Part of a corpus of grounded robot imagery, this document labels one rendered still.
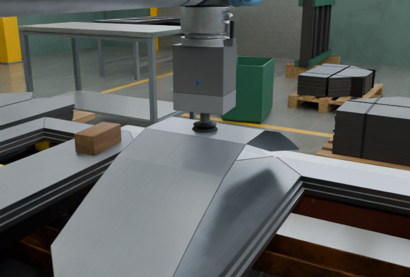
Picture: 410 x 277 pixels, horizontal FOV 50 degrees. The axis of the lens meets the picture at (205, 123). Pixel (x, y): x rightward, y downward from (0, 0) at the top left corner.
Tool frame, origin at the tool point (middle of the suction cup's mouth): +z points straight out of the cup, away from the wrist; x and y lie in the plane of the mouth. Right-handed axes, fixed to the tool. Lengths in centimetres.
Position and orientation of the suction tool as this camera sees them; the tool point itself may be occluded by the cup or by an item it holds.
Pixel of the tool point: (204, 136)
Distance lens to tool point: 73.2
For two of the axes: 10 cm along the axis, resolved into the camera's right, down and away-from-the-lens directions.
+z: 0.0, 9.6, 2.8
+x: -3.7, 2.5, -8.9
